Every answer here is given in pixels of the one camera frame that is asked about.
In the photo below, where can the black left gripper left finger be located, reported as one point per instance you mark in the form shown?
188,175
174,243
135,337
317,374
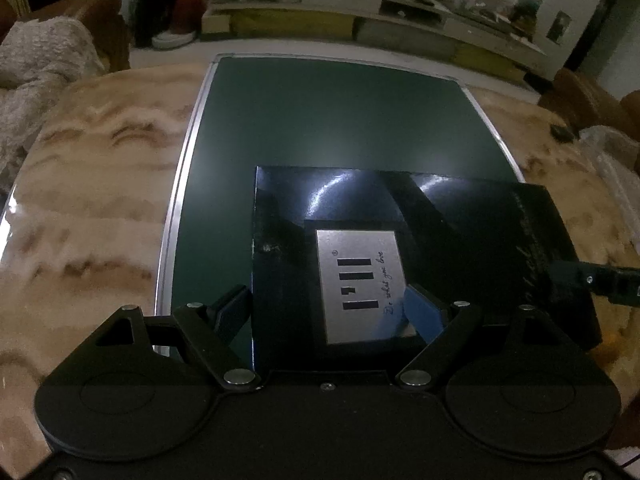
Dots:
208,331

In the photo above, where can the white low tv cabinet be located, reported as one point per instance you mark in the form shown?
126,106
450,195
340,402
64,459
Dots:
424,15

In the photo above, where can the black box lid with label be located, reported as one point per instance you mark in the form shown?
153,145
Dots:
462,240

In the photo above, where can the fluffy beige blanket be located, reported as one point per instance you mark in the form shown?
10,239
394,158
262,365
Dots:
39,59

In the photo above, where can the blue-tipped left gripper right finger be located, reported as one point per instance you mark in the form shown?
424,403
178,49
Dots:
472,344

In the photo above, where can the dark green desk mat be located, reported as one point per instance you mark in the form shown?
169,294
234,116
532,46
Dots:
273,133

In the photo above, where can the brown leather sofa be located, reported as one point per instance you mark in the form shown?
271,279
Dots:
102,18

